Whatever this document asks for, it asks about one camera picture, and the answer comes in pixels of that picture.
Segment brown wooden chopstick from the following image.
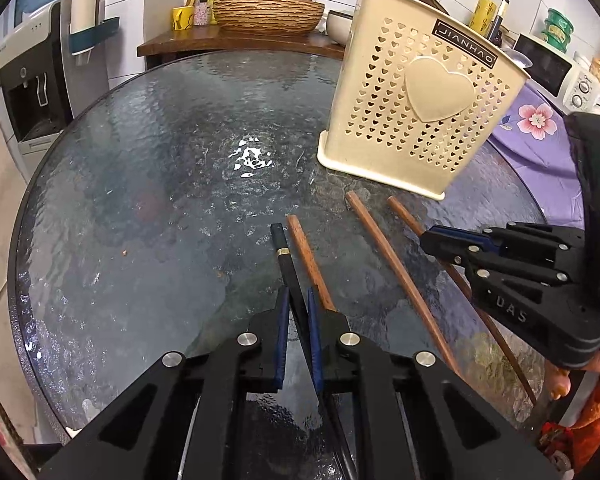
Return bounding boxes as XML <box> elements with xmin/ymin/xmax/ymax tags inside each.
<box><xmin>346</xmin><ymin>191</ymin><xmax>462</xmax><ymax>376</ymax></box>
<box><xmin>386</xmin><ymin>195</ymin><xmax>539</xmax><ymax>406</ymax></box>
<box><xmin>286</xmin><ymin>214</ymin><xmax>337</xmax><ymax>312</ymax></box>

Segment black chopstick gold band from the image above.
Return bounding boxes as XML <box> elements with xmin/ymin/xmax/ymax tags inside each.
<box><xmin>270</xmin><ymin>223</ymin><xmax>358</xmax><ymax>480</ymax></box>

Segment right hand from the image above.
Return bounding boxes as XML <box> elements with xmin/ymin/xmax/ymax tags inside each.
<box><xmin>544</xmin><ymin>350</ymin><xmax>600</xmax><ymax>402</ymax></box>

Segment purple floral cloth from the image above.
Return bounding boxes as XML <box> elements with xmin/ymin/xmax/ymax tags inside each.
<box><xmin>489</xmin><ymin>86</ymin><xmax>584</xmax><ymax>229</ymax></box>

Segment cream plastic utensil holder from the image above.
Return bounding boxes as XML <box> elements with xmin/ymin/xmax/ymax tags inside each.
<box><xmin>317</xmin><ymin>0</ymin><xmax>529</xmax><ymax>200</ymax></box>

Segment white microwave oven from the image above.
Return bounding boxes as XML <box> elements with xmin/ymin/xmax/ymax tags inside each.
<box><xmin>514</xmin><ymin>34</ymin><xmax>600</xmax><ymax>115</ymax></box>

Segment green stacked bowls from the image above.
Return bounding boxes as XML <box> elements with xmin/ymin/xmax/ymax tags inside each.
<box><xmin>541</xmin><ymin>9</ymin><xmax>574</xmax><ymax>53</ymax></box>

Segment yellow roll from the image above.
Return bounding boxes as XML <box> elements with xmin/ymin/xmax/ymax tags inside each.
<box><xmin>469</xmin><ymin>0</ymin><xmax>498</xmax><ymax>37</ymax></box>

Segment wooden side table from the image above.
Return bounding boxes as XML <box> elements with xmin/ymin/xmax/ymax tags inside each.
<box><xmin>136</xmin><ymin>25</ymin><xmax>344</xmax><ymax>68</ymax></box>

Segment woven brown basin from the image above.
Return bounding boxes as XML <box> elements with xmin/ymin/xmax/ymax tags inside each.
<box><xmin>212</xmin><ymin>0</ymin><xmax>325</xmax><ymax>35</ymax></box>

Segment yellow cup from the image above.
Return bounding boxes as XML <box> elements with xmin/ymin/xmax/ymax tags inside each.
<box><xmin>171</xmin><ymin>6</ymin><xmax>195</xmax><ymax>32</ymax></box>

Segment white water dispenser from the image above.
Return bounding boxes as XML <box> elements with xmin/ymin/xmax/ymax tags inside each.
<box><xmin>0</xmin><ymin>0</ymin><xmax>73</xmax><ymax>180</ymax></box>

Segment paper cup holder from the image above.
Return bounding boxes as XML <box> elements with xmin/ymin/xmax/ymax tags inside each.
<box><xmin>69</xmin><ymin>0</ymin><xmax>120</xmax><ymax>66</ymax></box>

